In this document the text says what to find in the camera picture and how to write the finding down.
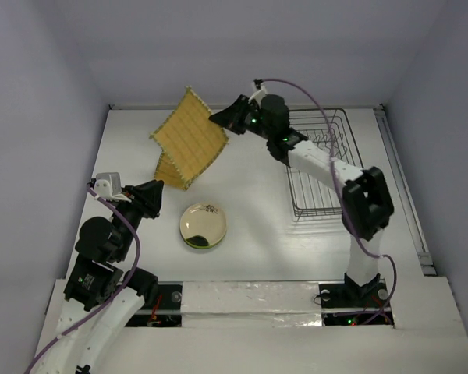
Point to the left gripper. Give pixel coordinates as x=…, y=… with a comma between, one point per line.
x=147, y=196

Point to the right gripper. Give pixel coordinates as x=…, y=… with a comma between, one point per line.
x=242, y=118

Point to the small bamboo tray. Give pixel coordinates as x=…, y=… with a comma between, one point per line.
x=167, y=172

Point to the large bamboo tray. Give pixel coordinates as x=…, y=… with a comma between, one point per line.
x=189, y=138

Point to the grey green plate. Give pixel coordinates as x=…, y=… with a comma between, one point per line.
x=206, y=219

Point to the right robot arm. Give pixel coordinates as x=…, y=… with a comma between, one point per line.
x=363, y=194

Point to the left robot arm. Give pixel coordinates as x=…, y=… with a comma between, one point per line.
x=105, y=287

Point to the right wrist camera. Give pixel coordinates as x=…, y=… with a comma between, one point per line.
x=259, y=91

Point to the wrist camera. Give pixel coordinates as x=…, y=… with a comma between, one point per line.
x=107, y=184
x=259, y=91

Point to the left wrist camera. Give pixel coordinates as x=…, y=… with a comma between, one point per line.
x=107, y=184

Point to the wire dish rack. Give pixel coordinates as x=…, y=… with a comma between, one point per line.
x=313, y=196

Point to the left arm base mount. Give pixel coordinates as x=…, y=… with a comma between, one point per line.
x=166, y=310

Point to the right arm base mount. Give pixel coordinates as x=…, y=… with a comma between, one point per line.
x=338, y=309

